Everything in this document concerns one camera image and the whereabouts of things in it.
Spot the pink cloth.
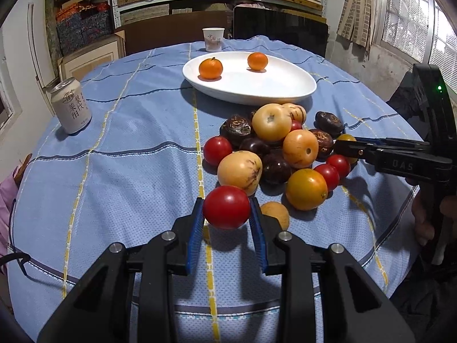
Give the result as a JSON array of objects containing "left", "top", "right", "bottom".
[{"left": 0, "top": 168, "right": 18, "bottom": 256}]

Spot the orange persimmon fruit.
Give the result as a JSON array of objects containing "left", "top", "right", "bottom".
[{"left": 285, "top": 169, "right": 328, "bottom": 212}]

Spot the black cable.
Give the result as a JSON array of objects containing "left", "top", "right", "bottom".
[{"left": 0, "top": 252, "right": 33, "bottom": 276}]

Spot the framed beige panel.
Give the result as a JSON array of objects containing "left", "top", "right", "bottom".
[{"left": 58, "top": 31, "right": 125, "bottom": 81}]

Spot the large yellow round fruit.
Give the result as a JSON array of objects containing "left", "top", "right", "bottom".
[{"left": 252, "top": 103, "right": 292, "bottom": 143}]

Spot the white paper cup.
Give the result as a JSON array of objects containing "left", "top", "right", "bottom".
[{"left": 202, "top": 27, "right": 225, "bottom": 53}]

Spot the white oval plate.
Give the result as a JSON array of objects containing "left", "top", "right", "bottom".
[{"left": 182, "top": 51, "right": 317, "bottom": 106}]

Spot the person's hand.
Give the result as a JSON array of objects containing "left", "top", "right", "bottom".
[{"left": 411, "top": 191, "right": 457, "bottom": 246}]

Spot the blue checked tablecloth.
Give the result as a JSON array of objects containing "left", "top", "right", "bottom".
[{"left": 8, "top": 41, "right": 418, "bottom": 342}]

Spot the white beverage can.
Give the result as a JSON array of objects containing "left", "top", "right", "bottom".
[{"left": 50, "top": 77, "right": 92, "bottom": 135}]

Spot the orange yellow round fruit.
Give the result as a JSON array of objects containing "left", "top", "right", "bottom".
[{"left": 282, "top": 129, "right": 319, "bottom": 169}]

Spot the dark purple plum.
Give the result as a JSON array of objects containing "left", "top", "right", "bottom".
[
  {"left": 238, "top": 137, "right": 270, "bottom": 159},
  {"left": 261, "top": 153, "right": 292, "bottom": 186}
]

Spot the small yellow tomato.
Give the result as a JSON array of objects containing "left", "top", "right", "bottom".
[{"left": 337, "top": 134, "right": 358, "bottom": 166}]

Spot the black chair back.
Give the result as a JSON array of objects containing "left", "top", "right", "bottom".
[{"left": 233, "top": 5, "right": 328, "bottom": 57}]

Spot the barred window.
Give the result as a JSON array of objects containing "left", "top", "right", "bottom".
[{"left": 372, "top": 0, "right": 456, "bottom": 94}]

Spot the small red cherry tomato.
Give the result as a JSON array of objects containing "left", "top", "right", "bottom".
[{"left": 290, "top": 120, "right": 303, "bottom": 131}]

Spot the orange tangerine with leaf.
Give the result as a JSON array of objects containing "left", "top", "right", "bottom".
[{"left": 198, "top": 57, "right": 223, "bottom": 80}]

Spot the striped yellow pepino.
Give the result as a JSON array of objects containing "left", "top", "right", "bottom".
[{"left": 283, "top": 103, "right": 307, "bottom": 124}]

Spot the small brown round fruit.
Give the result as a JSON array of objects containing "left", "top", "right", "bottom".
[{"left": 260, "top": 201, "right": 290, "bottom": 231}]

